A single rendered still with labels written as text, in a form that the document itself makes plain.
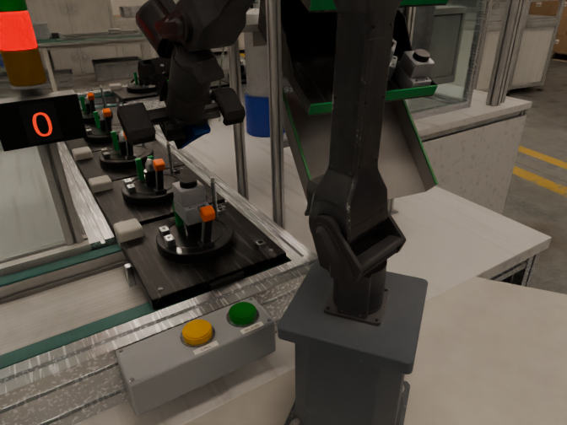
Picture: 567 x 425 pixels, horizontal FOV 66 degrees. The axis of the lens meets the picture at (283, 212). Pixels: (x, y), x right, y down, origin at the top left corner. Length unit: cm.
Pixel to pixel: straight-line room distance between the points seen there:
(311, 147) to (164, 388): 51
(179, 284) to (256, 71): 107
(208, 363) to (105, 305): 25
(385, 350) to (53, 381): 42
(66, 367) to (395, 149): 73
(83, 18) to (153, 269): 738
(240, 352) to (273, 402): 9
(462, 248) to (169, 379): 69
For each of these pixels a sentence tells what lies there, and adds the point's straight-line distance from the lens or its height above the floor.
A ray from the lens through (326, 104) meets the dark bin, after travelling 76.
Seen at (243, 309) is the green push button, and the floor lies 97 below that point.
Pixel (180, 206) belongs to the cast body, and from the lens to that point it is 76.
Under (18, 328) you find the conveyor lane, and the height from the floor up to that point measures 92.
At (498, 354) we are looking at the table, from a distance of 81.
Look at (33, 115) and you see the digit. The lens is 78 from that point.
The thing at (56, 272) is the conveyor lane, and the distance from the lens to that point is 88.
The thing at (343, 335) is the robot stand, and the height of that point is 106.
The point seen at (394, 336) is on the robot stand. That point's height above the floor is 106.
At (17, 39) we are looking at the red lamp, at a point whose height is 133.
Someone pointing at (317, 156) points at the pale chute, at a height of 108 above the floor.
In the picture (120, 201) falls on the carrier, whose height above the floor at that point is 97.
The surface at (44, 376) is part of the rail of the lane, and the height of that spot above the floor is 96.
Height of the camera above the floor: 139
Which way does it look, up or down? 28 degrees down
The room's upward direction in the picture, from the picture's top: 1 degrees counter-clockwise
